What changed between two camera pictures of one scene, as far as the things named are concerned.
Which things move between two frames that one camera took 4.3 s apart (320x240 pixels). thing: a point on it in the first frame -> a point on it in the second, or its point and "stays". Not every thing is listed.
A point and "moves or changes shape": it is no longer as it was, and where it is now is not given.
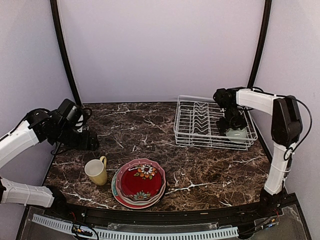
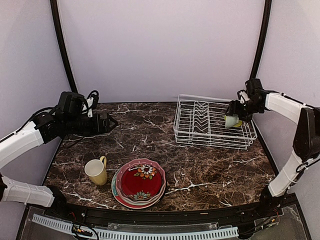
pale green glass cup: [238, 133] moves or changes shape
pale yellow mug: [96, 170] stays
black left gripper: [84, 145] -> [104, 128]
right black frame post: [262, 40] stays
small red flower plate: [141, 182] stays
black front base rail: [80, 212] stays
